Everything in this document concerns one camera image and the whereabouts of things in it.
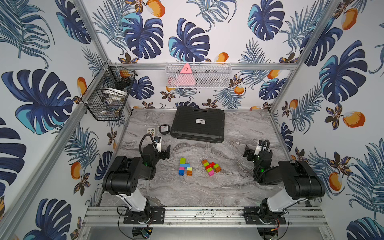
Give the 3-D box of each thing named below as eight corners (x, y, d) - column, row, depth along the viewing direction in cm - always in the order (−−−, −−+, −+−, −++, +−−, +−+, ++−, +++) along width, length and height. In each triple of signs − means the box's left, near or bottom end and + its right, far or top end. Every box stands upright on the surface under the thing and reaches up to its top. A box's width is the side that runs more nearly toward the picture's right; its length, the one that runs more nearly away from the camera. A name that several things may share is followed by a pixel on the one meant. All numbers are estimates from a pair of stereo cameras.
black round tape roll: (159, 134, 109) (158, 131, 107) (160, 126, 114) (159, 124, 112) (169, 134, 109) (169, 131, 107) (170, 126, 114) (170, 124, 112)
